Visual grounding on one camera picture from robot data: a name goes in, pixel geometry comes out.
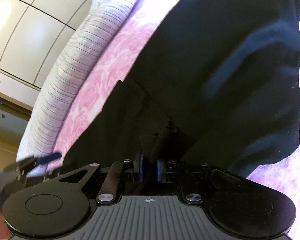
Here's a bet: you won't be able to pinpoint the black garment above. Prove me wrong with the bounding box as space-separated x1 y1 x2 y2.
62 0 300 177

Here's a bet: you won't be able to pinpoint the pink floral bed blanket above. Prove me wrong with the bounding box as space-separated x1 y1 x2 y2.
55 0 300 239

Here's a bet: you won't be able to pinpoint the white wardrobe doors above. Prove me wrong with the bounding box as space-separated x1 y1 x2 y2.
0 0 92 88

